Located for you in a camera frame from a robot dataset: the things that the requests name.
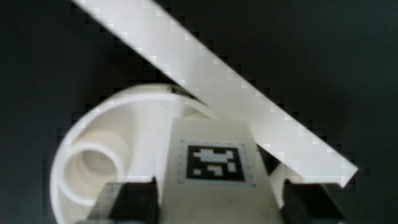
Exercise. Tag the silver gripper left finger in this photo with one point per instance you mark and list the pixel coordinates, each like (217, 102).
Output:
(127, 204)

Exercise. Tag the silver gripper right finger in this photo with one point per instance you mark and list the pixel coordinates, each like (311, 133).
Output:
(308, 205)

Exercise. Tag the white stool leg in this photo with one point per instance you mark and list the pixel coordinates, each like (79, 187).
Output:
(217, 190)

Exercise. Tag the white round stool seat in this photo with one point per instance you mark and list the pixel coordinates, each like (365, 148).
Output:
(114, 149)

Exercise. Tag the white right wall rail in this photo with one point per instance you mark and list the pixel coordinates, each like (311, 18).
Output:
(153, 34)

